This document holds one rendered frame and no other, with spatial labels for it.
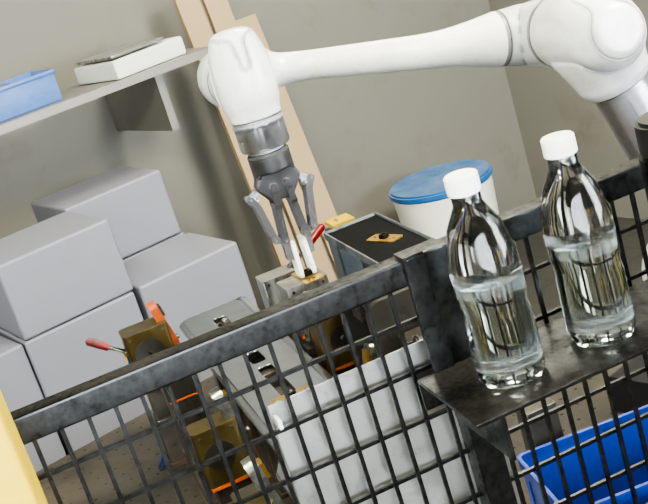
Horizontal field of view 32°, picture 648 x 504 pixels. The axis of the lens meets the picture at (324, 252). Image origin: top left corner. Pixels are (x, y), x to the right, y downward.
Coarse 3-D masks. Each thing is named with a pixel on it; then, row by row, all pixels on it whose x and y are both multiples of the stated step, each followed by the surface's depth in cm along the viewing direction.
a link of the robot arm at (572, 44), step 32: (544, 0) 193; (576, 0) 182; (608, 0) 178; (544, 32) 188; (576, 32) 180; (608, 32) 177; (640, 32) 179; (576, 64) 184; (608, 64) 180; (640, 64) 185; (608, 96) 187; (640, 96) 187
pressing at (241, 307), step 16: (224, 304) 284; (240, 304) 280; (192, 320) 280; (208, 320) 276; (192, 336) 270; (288, 336) 249; (288, 352) 241; (304, 352) 238; (224, 368) 244; (240, 368) 241; (256, 368) 238; (288, 368) 233; (320, 368) 227; (240, 384) 233; (304, 384) 223; (240, 400) 226; (256, 400) 223; (256, 416) 216; (272, 448) 203
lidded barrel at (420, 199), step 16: (464, 160) 511; (480, 160) 503; (416, 176) 509; (432, 176) 501; (480, 176) 479; (400, 192) 492; (416, 192) 484; (432, 192) 477; (400, 208) 489; (416, 208) 481; (432, 208) 478; (448, 208) 477; (496, 208) 492; (416, 224) 485; (432, 224) 481
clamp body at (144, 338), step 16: (144, 320) 271; (128, 336) 264; (144, 336) 264; (160, 336) 266; (128, 352) 264; (144, 352) 265; (160, 400) 270; (160, 416) 270; (160, 432) 272; (176, 432) 272; (176, 448) 273; (160, 464) 278; (176, 464) 273
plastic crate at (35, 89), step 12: (36, 72) 400; (48, 72) 386; (0, 84) 390; (12, 84) 379; (24, 84) 382; (36, 84) 384; (48, 84) 387; (0, 96) 378; (12, 96) 380; (24, 96) 382; (36, 96) 385; (48, 96) 387; (60, 96) 389; (0, 108) 378; (12, 108) 381; (24, 108) 383; (36, 108) 385; (0, 120) 379
